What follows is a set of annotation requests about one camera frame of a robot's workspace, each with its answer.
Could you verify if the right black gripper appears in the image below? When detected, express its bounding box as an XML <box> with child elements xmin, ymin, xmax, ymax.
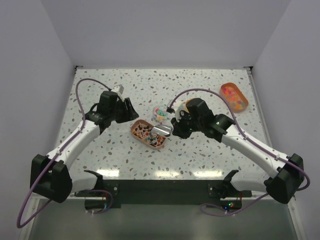
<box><xmin>171</xmin><ymin>110</ymin><xmax>203</xmax><ymax>140</ymax></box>

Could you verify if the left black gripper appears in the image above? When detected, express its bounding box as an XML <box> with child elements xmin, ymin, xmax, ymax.
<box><xmin>109</xmin><ymin>97</ymin><xmax>139</xmax><ymax>124</ymax></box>

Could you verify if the pink tray of lollipops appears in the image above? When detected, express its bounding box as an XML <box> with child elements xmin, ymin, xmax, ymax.
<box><xmin>130</xmin><ymin>119</ymin><xmax>167</xmax><ymax>150</ymax></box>

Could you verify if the metal scoop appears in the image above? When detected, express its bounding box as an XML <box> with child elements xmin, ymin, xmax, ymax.
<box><xmin>151</xmin><ymin>124</ymin><xmax>173</xmax><ymax>138</ymax></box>

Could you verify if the clear glass jar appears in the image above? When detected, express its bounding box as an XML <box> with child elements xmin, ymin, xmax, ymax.
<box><xmin>152</xmin><ymin>104</ymin><xmax>170</xmax><ymax>124</ymax></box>

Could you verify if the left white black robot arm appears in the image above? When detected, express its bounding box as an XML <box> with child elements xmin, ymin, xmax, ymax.
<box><xmin>30</xmin><ymin>85</ymin><xmax>139</xmax><ymax>203</ymax></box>

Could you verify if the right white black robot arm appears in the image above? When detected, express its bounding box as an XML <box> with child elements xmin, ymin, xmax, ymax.
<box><xmin>167</xmin><ymin>98</ymin><xmax>305</xmax><ymax>204</ymax></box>

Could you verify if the orange tray of gummy candies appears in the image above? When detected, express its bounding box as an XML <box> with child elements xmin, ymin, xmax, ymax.
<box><xmin>219</xmin><ymin>82</ymin><xmax>249</xmax><ymax>113</ymax></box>

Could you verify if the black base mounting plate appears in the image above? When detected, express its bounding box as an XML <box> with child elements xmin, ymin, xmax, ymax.
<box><xmin>75</xmin><ymin>180</ymin><xmax>252</xmax><ymax>210</ymax></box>

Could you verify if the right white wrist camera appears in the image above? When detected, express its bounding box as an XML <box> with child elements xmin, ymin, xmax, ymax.
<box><xmin>173</xmin><ymin>101</ymin><xmax>189</xmax><ymax>122</ymax></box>

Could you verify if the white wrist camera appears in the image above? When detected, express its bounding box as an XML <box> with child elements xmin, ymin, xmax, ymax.
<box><xmin>173</xmin><ymin>101</ymin><xmax>189</xmax><ymax>122</ymax></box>
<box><xmin>112</xmin><ymin>84</ymin><xmax>124</xmax><ymax>95</ymax></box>

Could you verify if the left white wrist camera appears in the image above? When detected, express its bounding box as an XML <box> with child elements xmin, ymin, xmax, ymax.
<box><xmin>112</xmin><ymin>84</ymin><xmax>124</xmax><ymax>95</ymax></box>

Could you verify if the aluminium frame rail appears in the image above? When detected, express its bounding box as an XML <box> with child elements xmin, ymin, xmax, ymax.
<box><xmin>16</xmin><ymin>194</ymin><xmax>51</xmax><ymax>240</ymax></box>

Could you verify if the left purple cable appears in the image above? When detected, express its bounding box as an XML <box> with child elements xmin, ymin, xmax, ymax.
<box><xmin>16</xmin><ymin>78</ymin><xmax>113</xmax><ymax>230</ymax></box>

